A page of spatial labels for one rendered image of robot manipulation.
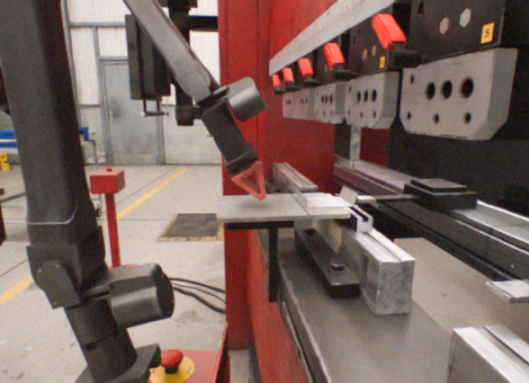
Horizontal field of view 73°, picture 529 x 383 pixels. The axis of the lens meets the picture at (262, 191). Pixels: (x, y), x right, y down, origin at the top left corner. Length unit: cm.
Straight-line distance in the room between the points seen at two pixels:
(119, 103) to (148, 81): 652
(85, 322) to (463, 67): 49
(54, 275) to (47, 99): 19
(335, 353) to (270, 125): 121
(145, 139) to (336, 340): 773
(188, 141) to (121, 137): 144
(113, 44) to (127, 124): 161
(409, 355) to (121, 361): 38
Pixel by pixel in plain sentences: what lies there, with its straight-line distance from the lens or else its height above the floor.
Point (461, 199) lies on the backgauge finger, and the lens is 89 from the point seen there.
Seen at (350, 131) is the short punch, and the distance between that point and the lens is 74.
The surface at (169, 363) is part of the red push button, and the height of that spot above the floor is 81.
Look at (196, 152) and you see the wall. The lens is 792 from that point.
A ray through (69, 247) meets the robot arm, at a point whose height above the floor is 105.
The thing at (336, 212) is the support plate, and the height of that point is 100.
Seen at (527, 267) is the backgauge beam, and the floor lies 94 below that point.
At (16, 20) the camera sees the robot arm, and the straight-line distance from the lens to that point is 45.
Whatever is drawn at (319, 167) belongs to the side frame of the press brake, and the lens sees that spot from 168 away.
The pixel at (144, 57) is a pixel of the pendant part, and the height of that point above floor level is 142.
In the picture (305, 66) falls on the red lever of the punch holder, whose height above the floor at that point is 129.
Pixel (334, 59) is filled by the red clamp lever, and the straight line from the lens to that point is 65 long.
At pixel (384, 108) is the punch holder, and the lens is 54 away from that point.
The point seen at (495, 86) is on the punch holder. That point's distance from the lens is 37.
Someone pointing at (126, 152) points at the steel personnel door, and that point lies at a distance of 832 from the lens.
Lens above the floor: 120
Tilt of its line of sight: 13 degrees down
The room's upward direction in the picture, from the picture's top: straight up
